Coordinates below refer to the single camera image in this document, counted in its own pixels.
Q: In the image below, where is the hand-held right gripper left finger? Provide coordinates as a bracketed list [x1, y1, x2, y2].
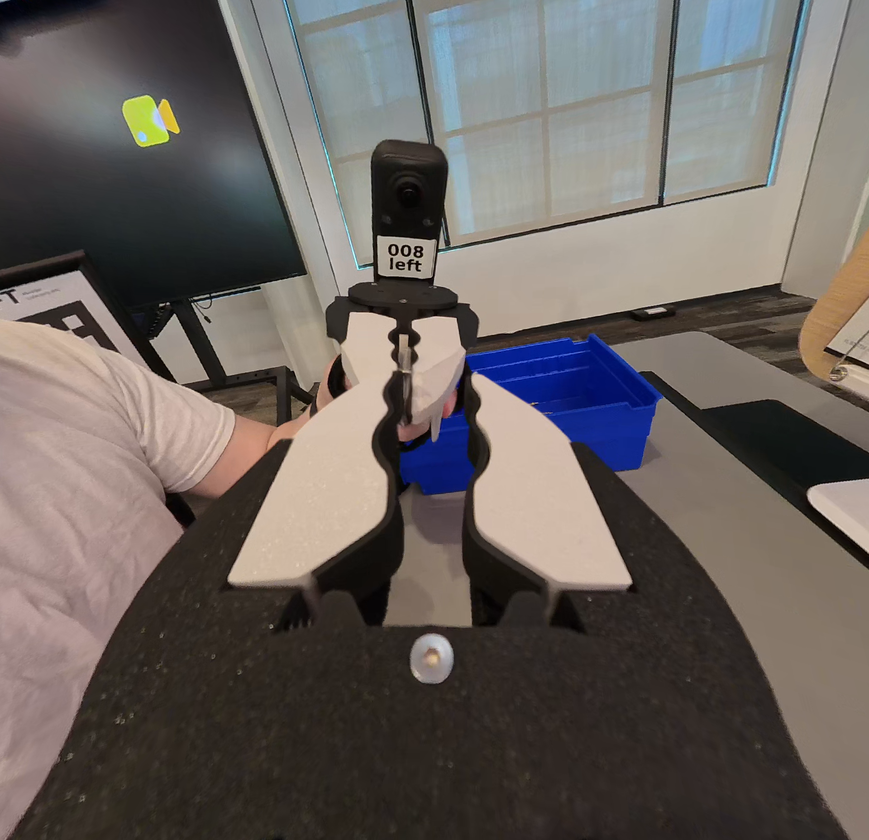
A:
[227, 372, 403, 617]

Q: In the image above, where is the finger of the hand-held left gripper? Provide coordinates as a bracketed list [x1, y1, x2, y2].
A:
[407, 316, 468, 444]
[337, 310, 405, 387]

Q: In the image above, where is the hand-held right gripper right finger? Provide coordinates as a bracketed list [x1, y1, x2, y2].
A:
[463, 373, 634, 606]

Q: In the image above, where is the steel bolt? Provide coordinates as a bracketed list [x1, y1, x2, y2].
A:
[396, 334, 414, 428]

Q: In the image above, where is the blue plastic bin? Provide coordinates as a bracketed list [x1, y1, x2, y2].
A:
[399, 334, 664, 496]

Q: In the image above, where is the person's left hand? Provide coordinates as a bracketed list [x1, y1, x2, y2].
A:
[399, 409, 450, 447]

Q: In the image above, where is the black tv stand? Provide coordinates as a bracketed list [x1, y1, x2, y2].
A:
[132, 285, 303, 420]

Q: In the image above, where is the large gridded window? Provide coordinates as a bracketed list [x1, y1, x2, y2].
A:
[275, 0, 813, 271]

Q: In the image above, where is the black desk mat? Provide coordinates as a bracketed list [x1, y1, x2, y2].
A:
[641, 370, 869, 571]

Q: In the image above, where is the large black tv screen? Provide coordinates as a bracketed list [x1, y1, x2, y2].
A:
[0, 0, 308, 311]

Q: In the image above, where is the black framed marker sign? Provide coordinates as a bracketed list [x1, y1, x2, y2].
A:
[0, 249, 179, 382]

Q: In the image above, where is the instruction sheet on wooden board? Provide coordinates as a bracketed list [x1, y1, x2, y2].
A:
[799, 229, 869, 554]

